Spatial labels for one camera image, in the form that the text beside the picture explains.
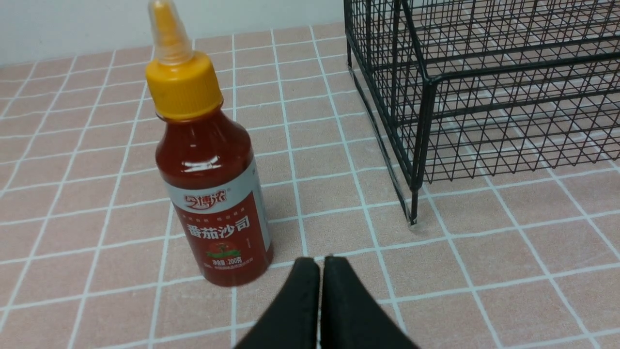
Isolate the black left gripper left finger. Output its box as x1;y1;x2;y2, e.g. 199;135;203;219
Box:
235;257;321;349

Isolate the red ketchup bottle yellow cap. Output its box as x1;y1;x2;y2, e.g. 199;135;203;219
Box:
145;0;273;287

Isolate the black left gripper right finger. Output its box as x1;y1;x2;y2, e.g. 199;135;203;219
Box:
322;256;418;349

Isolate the black wire mesh shelf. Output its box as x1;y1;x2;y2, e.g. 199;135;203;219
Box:
343;0;620;225

